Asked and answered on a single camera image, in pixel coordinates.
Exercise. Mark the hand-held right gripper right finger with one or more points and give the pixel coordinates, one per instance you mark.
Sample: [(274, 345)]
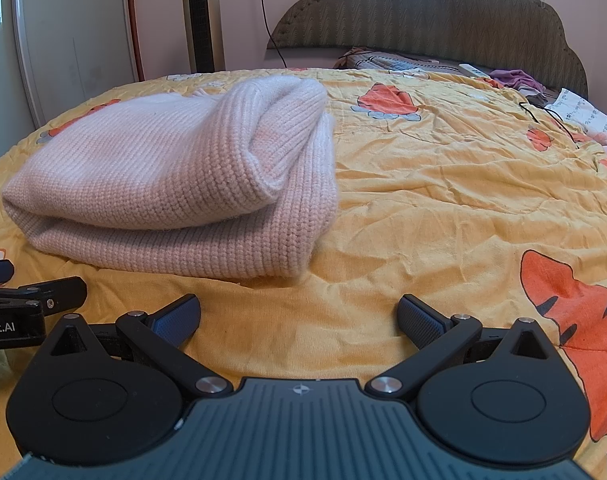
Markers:
[(418, 324)]

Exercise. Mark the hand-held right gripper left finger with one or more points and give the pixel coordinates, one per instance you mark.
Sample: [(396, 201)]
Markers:
[(178, 320)]

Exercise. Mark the cream knitted sweater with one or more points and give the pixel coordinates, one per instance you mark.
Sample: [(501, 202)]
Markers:
[(158, 170)]

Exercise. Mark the yellow carrot print blanket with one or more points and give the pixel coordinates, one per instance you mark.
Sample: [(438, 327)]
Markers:
[(433, 185)]

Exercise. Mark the white floral wardrobe door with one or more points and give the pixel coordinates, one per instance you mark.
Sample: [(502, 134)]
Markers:
[(73, 45)]

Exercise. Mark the white remote control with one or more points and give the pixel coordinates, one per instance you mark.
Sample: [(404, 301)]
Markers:
[(474, 71)]

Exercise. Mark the purple cloth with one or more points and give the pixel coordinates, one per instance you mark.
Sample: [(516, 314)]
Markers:
[(513, 80)]

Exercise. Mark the patterned grey pillow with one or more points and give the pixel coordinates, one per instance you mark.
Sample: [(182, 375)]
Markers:
[(393, 61)]

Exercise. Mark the gold tower fan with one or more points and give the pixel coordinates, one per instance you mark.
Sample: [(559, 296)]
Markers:
[(201, 15)]

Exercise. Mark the grey-green padded headboard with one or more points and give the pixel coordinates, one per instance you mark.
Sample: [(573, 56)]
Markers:
[(433, 10)]

